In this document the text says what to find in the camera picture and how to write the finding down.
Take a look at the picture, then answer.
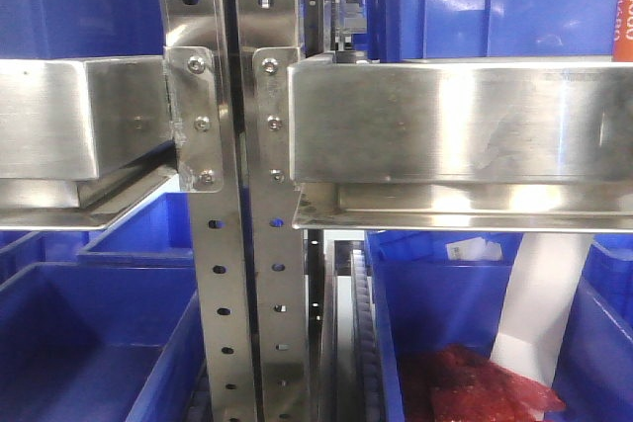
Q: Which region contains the blue bin lower right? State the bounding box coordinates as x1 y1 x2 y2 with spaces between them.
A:
365 230 522 421

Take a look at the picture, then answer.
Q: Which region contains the blue bin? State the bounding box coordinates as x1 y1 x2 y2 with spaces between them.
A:
365 0 616 62
365 230 522 421
1 0 163 59
1 263 204 421
77 192 195 268
547 234 632 421

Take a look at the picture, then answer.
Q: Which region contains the blue bin behind left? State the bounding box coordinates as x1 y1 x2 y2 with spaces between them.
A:
77 192 195 268

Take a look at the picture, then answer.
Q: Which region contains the blue bin upper right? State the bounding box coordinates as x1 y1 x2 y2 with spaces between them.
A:
365 0 616 62

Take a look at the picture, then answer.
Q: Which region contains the right perforated steel upright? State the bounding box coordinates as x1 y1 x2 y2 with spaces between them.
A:
236 0 310 421

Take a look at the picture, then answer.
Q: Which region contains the perforated steel upright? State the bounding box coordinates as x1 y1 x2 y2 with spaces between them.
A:
236 0 310 421
161 0 257 421

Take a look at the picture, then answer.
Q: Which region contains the red bubble wrap bag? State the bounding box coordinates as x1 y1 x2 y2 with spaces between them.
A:
398 345 566 421

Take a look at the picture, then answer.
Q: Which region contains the left perforated steel upright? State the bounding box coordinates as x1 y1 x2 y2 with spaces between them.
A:
161 0 257 421

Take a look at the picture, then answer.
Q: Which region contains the blue bin lower left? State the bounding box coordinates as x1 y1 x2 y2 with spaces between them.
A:
1 263 204 421

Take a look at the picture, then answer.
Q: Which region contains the blue bin upper left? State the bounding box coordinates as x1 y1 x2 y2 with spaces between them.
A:
1 0 163 59

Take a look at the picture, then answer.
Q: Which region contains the orange label sticker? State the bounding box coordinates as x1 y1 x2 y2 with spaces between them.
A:
612 0 633 62

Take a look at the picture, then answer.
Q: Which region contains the blue bin far right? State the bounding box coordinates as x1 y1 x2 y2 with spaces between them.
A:
547 234 632 421

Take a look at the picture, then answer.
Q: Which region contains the left steel mounting bracket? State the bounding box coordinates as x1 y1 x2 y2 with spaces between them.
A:
164 46 224 193

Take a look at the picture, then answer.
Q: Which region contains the left steel shelf rail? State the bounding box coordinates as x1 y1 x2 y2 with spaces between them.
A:
1 56 176 230

